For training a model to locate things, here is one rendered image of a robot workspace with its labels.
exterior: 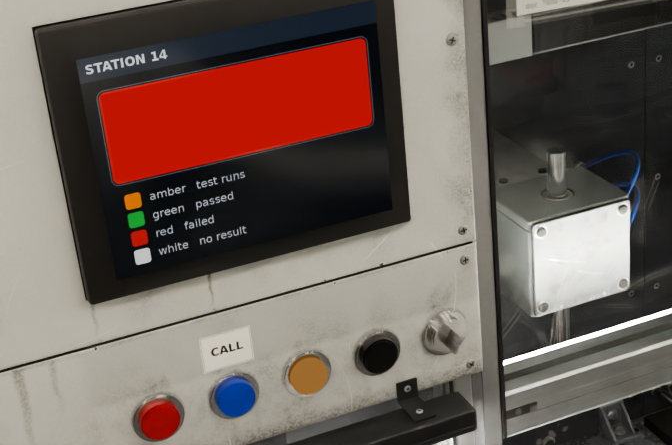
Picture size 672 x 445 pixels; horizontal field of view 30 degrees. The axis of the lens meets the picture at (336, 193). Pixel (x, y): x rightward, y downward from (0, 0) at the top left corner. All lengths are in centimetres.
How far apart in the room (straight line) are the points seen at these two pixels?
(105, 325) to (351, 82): 25
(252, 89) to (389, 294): 22
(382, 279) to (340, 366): 8
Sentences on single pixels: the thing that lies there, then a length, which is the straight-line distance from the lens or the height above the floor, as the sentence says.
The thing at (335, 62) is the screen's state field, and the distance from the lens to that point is 88.
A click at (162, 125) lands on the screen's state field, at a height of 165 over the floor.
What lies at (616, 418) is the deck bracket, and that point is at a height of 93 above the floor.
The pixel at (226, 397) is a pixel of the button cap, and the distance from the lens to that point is 96.
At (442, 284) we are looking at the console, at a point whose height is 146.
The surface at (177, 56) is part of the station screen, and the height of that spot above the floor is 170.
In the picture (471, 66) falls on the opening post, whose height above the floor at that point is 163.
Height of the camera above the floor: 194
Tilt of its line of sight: 24 degrees down
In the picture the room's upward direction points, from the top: 6 degrees counter-clockwise
